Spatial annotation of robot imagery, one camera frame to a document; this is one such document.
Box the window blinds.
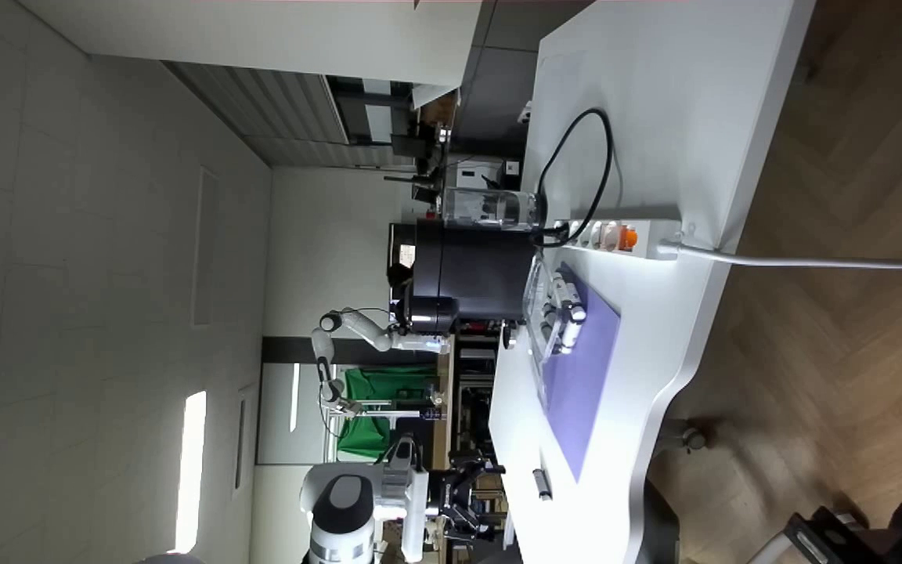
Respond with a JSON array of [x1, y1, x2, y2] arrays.
[[163, 61, 414, 170]]

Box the purple mat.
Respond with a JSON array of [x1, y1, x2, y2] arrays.
[[539, 262, 622, 483]]

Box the clear plastic pack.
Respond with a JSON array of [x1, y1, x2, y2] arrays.
[[521, 254, 579, 410]]

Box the wooden shelf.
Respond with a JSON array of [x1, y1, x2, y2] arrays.
[[432, 332, 502, 471]]

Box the black coffee machine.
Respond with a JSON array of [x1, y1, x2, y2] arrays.
[[387, 218, 539, 336]]

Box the clear water tank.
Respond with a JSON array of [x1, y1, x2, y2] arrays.
[[442, 186, 539, 233]]

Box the office chair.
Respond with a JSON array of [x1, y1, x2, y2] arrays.
[[747, 498, 902, 564]]

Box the white box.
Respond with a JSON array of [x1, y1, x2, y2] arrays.
[[455, 160, 521, 190]]

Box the green cloth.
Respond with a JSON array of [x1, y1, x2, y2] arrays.
[[337, 367, 438, 461]]

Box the ceiling light panel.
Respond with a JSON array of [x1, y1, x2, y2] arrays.
[[175, 390, 207, 554]]

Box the white power strip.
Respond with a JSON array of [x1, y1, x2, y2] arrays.
[[559, 218, 684, 262]]

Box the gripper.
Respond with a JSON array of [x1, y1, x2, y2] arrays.
[[434, 450, 507, 546]]

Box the grey cable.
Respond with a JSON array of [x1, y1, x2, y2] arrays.
[[658, 240, 902, 272]]

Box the black cable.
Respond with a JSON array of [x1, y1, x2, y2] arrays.
[[534, 107, 615, 249]]

